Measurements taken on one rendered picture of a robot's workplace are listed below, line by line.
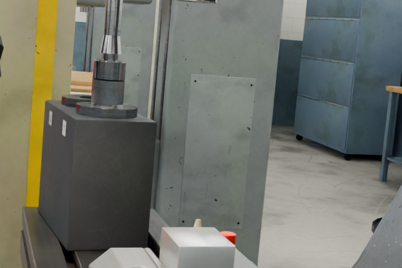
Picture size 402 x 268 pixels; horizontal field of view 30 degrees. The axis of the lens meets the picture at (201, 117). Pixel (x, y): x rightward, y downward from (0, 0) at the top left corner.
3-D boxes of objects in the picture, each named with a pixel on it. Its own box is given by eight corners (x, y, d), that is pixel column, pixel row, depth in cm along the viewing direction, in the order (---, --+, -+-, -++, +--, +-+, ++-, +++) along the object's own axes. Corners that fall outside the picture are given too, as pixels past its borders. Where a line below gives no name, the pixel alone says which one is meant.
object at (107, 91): (88, 101, 111) (90, 64, 111) (119, 103, 113) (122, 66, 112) (93, 105, 107) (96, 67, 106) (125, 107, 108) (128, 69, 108)
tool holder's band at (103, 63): (90, 64, 111) (91, 57, 110) (122, 66, 112) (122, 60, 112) (96, 67, 106) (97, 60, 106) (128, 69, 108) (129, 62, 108)
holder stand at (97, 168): (65, 252, 104) (75, 109, 102) (37, 211, 124) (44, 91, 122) (148, 249, 109) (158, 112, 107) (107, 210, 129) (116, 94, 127)
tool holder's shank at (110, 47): (97, 58, 110) (102, -19, 109) (118, 60, 111) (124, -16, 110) (101, 60, 107) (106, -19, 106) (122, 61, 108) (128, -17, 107)
